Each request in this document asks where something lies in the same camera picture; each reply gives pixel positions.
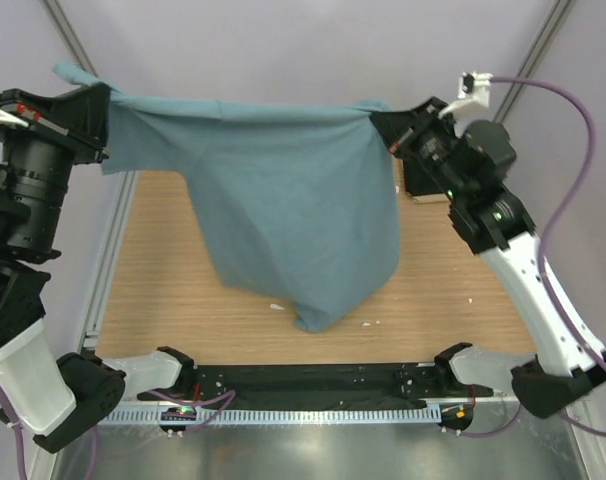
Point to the slotted grey cable duct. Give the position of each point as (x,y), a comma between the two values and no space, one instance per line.
(166,415)

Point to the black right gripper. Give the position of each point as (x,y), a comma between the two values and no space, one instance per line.
(402,131)

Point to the folded beige t-shirt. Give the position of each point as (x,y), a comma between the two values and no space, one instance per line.
(430,199)

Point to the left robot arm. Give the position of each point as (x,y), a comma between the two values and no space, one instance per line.
(57,399)

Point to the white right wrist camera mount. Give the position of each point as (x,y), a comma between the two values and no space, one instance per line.
(473,96)

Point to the teal blue t-shirt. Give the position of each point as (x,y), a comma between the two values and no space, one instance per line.
(293,202)

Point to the folded black t-shirt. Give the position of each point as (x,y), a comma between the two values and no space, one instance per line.
(417,181)

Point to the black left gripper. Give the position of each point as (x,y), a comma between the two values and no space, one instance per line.
(77,119)

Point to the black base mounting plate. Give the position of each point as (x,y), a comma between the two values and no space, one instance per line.
(374,386)

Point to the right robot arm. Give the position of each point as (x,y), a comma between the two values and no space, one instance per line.
(569,361)

